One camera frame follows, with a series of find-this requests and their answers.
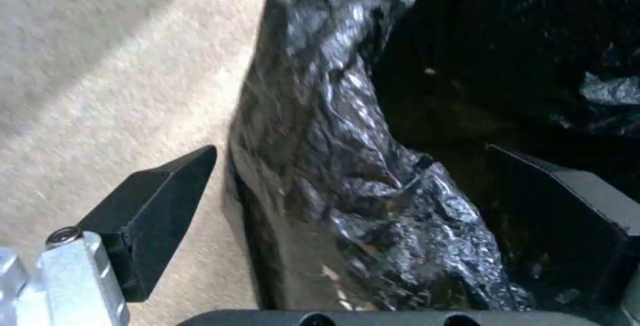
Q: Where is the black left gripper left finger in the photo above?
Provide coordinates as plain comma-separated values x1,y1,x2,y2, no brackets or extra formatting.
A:
0,145,219,326

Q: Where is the trash bin with black bag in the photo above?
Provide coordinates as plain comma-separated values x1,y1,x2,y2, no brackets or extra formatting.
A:
225,0,640,313

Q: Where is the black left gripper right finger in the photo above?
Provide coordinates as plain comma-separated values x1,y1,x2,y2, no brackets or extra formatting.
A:
487,144,640,326

